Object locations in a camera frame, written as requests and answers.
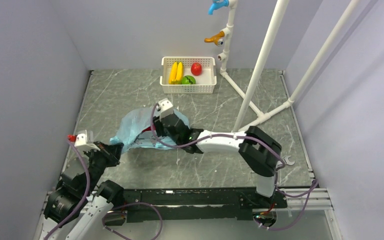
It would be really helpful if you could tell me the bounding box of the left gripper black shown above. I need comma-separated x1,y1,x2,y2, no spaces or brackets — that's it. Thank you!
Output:
82,140,124,194

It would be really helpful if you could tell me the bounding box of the light blue plastic bag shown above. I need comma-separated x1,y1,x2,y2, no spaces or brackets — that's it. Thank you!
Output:
109,107,177,154

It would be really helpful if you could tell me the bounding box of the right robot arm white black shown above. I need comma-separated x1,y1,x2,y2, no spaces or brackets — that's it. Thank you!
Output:
151,114,282,208

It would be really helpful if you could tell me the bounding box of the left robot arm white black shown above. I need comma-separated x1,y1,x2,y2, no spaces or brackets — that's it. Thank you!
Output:
40,141,125,240

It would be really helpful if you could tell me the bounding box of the green fake watermelon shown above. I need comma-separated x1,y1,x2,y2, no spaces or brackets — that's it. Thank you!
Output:
181,75,196,85

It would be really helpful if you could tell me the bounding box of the yellow fake banana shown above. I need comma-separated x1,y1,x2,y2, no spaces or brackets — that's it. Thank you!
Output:
168,61,184,85

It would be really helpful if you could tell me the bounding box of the red fake apple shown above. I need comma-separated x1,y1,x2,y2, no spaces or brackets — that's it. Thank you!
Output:
190,62,203,76

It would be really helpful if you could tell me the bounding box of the white plastic basket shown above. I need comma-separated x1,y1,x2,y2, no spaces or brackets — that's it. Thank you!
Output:
159,56,217,94

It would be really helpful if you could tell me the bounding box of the orange faucet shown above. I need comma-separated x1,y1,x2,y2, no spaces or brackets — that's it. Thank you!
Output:
204,31,225,47

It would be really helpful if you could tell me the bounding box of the silver wrench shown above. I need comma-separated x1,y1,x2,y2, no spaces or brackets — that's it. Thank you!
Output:
283,155,295,166

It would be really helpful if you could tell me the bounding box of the blue faucet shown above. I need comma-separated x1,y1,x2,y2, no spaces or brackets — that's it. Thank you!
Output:
208,0,230,15

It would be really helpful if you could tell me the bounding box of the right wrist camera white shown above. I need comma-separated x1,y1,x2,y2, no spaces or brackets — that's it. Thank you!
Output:
157,98,174,120

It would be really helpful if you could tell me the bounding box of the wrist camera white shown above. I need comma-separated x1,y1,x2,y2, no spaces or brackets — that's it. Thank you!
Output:
67,130,99,153
157,98,174,120

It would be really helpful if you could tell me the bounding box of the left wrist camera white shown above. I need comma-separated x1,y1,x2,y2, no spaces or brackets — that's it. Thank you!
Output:
67,130,99,153

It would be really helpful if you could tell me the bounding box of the white PVC pipe frame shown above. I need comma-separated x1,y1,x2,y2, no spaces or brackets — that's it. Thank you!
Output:
217,0,360,132

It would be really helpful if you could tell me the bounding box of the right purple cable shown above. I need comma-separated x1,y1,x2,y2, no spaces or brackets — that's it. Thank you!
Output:
149,104,287,167

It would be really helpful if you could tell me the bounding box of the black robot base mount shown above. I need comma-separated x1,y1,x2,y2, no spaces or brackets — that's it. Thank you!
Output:
104,187,288,226

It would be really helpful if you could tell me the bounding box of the aluminium rail frame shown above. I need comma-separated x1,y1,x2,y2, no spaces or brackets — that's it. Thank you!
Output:
35,183,342,240

